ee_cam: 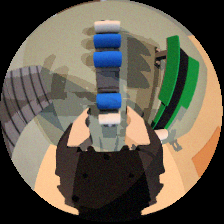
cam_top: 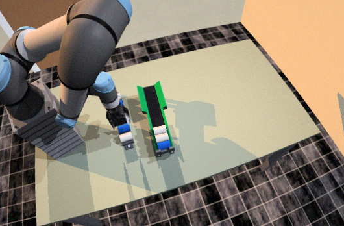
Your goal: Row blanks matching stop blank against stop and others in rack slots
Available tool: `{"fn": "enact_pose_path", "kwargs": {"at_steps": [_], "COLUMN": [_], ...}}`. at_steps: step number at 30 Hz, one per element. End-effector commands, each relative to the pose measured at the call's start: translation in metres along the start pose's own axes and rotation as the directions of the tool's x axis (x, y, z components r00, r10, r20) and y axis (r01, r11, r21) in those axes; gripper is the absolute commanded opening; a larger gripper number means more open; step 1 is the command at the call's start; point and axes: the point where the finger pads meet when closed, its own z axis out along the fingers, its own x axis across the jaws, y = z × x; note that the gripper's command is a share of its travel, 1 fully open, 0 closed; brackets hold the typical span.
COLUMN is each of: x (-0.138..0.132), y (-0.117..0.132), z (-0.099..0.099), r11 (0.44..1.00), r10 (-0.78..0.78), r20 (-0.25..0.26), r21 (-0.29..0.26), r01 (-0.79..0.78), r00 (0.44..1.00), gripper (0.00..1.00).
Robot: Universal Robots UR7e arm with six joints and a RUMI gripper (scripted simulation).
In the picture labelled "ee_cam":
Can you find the blue cylinder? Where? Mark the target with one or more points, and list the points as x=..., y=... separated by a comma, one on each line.
x=107, y=41
x=107, y=59
x=108, y=100

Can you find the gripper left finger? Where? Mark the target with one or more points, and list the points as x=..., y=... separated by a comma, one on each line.
x=76, y=138

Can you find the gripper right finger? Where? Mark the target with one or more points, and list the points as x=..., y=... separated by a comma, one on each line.
x=140, y=136

